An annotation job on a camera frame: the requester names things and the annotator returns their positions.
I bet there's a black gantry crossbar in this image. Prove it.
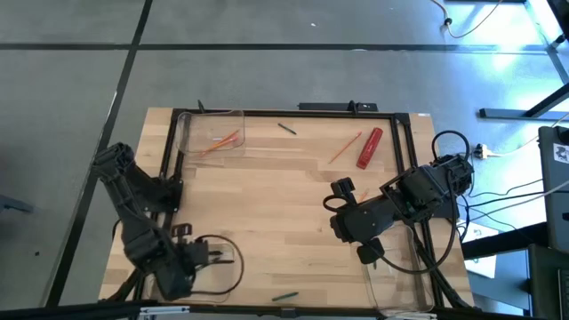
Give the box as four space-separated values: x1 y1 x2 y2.
0 300 388 320

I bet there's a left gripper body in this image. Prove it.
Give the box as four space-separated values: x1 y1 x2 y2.
180 237 211 276

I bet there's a black diagonal floor beam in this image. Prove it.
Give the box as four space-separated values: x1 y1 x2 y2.
461 221 548 261

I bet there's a silver aluminium bar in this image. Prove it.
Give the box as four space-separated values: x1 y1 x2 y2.
138 305 191 317

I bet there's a black table leg beam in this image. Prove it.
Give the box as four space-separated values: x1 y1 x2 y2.
478 82 569 122

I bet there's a white floor cable with plug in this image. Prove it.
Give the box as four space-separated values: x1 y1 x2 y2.
429 0 506 40

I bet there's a grey chair base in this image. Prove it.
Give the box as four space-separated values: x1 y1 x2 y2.
0 194 35 214

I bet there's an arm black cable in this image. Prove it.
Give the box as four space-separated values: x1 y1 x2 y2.
190 234 245 296
375 130 472 275

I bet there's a clear plastic bin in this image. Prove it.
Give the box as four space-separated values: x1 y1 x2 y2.
357 224 436 312
174 109 246 156
146 240 236 305

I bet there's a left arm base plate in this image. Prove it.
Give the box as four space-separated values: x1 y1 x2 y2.
150 177 184 213

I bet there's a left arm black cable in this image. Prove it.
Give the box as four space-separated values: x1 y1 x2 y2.
190 234 245 296

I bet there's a white paper sheet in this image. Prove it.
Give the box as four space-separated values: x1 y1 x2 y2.
461 220 498 279

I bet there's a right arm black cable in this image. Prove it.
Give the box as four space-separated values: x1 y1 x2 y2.
375 130 472 275

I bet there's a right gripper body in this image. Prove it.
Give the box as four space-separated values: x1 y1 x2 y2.
331 204 381 244

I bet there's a dark floor box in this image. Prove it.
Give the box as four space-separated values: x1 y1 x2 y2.
527 243 569 320

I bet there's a black metal table frame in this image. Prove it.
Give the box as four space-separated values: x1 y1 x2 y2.
106 108 477 312

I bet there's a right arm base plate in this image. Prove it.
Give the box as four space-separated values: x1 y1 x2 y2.
426 195 461 220

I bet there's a dark grey equipment case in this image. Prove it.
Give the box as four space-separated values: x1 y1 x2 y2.
537 125 569 254

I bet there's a black mounting bracket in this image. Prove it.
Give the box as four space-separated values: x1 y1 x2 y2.
298 100 380 113

